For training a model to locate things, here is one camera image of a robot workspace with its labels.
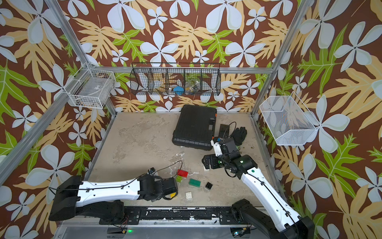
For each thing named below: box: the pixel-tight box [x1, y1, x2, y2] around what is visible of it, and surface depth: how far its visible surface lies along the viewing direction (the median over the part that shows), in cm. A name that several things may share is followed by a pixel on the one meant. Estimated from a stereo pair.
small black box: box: [218, 123, 230, 138], surface depth 107 cm
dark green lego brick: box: [188, 178, 202, 188], surface depth 86 cm
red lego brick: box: [177, 169, 189, 178], surface depth 90 cm
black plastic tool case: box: [172, 104, 218, 151], surface depth 102 cm
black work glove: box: [230, 126, 248, 146], surface depth 109 cm
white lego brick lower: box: [185, 191, 193, 201], surface depth 81 cm
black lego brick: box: [204, 181, 213, 190], surface depth 84 cm
